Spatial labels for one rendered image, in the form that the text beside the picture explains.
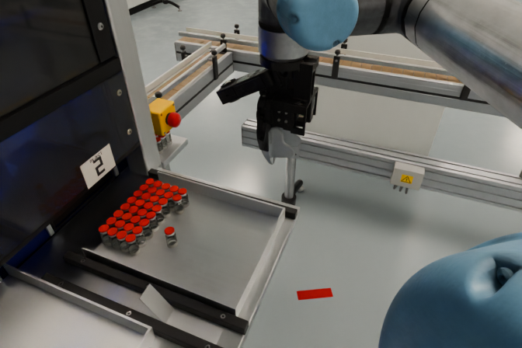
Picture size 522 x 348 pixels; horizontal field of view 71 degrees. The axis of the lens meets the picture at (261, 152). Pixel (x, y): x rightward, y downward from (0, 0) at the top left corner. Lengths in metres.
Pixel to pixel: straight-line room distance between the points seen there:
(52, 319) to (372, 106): 1.85
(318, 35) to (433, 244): 1.82
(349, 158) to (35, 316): 1.29
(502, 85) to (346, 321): 1.50
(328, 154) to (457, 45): 1.36
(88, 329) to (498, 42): 0.71
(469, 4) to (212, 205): 0.68
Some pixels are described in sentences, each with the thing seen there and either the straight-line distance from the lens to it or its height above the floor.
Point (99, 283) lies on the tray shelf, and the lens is 0.81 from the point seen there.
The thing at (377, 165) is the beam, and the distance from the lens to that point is 1.68.
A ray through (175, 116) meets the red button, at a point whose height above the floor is 1.01.
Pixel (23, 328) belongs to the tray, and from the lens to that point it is 0.81.
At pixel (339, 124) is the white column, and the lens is 2.29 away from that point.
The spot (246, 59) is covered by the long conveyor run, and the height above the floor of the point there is 0.90.
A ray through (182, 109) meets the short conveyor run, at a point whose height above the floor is 0.87.
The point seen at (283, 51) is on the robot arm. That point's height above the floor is 1.31.
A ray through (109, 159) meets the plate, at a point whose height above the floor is 1.02.
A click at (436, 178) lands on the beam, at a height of 0.50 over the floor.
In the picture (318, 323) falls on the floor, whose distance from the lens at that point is 1.72.
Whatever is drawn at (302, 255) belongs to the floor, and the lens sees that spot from 1.90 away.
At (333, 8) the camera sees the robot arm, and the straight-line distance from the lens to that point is 0.39.
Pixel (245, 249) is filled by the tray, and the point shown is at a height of 0.88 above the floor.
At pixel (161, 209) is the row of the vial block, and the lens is 0.84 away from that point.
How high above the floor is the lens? 1.50
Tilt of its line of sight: 37 degrees down
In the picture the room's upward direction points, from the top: straight up
